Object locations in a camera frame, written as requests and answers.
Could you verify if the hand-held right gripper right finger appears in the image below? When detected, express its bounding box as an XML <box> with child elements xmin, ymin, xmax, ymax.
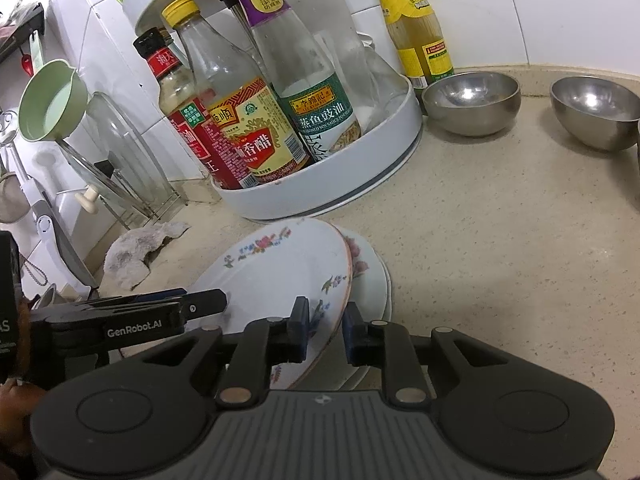
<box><xmin>344</xmin><ymin>302</ymin><xmax>493</xmax><ymax>408</ymax></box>

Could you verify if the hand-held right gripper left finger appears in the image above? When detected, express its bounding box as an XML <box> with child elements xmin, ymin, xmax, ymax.
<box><xmin>142</xmin><ymin>296</ymin><xmax>311</xmax><ymax>406</ymax></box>

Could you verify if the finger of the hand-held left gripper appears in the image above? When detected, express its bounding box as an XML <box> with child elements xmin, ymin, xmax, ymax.
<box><xmin>50</xmin><ymin>304</ymin><xmax>188</xmax><ymax>366</ymax></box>
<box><xmin>30</xmin><ymin>287</ymin><xmax>228</xmax><ymax>322</ymax></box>

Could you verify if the floral white plate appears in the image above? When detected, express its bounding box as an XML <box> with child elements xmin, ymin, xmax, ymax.
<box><xmin>185</xmin><ymin>217</ymin><xmax>353</xmax><ymax>391</ymax></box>
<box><xmin>334</xmin><ymin>225</ymin><xmax>387</xmax><ymax>323</ymax></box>

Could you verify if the plain white plate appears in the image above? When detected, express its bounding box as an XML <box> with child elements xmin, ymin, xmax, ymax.
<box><xmin>320</xmin><ymin>257</ymin><xmax>393</xmax><ymax>391</ymax></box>

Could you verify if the stainless steel bowl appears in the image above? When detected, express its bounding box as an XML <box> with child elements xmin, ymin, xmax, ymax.
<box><xmin>550</xmin><ymin>76</ymin><xmax>640</xmax><ymax>152</ymax></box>
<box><xmin>421</xmin><ymin>72</ymin><xmax>521</xmax><ymax>137</ymax></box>

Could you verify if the person's left hand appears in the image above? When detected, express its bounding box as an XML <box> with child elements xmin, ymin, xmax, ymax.
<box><xmin>0</xmin><ymin>379</ymin><xmax>46</xmax><ymax>466</ymax></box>

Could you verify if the white grey kitchen tool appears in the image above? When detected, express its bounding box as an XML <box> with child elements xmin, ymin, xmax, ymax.
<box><xmin>22</xmin><ymin>152</ymin><xmax>97</xmax><ymax>297</ymax></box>

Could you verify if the white dish cloth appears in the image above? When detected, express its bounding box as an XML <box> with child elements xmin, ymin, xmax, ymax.
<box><xmin>102</xmin><ymin>220</ymin><xmax>191</xmax><ymax>291</ymax></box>

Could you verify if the glass lid white knob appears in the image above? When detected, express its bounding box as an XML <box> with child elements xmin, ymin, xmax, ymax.
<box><xmin>57</xmin><ymin>135</ymin><xmax>151</xmax><ymax>231</ymax></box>

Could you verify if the white two-tier condiment rack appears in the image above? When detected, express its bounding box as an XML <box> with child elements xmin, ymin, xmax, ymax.
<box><xmin>121</xmin><ymin>0</ymin><xmax>423</xmax><ymax>221</ymax></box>

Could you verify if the red cap soy sauce bottle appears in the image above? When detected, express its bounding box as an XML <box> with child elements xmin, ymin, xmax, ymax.
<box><xmin>132</xmin><ymin>27</ymin><xmax>236</xmax><ymax>191</ymax></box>

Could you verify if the yellow cap vinegar bottle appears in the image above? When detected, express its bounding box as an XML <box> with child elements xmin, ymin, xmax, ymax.
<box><xmin>161</xmin><ymin>0</ymin><xmax>311</xmax><ymax>186</ymax></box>

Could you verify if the green plastic ladle pot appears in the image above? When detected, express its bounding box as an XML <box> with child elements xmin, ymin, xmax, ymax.
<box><xmin>19</xmin><ymin>30</ymin><xmax>91</xmax><ymax>143</ymax></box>

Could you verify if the large glass pot lid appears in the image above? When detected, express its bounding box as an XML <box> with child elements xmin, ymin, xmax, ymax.
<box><xmin>85</xmin><ymin>91</ymin><xmax>173</xmax><ymax>216</ymax></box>

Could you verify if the purple label sauce bottle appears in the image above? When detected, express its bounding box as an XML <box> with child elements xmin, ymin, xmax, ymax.
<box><xmin>222</xmin><ymin>0</ymin><xmax>362</xmax><ymax>166</ymax></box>

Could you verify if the clear plastic container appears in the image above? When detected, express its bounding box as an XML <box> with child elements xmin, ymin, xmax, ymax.
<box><xmin>312</xmin><ymin>0</ymin><xmax>407</xmax><ymax>128</ymax></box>

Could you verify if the green bottle yellow label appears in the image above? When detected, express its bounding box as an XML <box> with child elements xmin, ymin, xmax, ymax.
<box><xmin>367</xmin><ymin>0</ymin><xmax>455</xmax><ymax>86</ymax></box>

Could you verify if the black wall rack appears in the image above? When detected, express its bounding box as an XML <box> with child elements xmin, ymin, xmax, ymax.
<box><xmin>0</xmin><ymin>2</ymin><xmax>46</xmax><ymax>61</ymax></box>

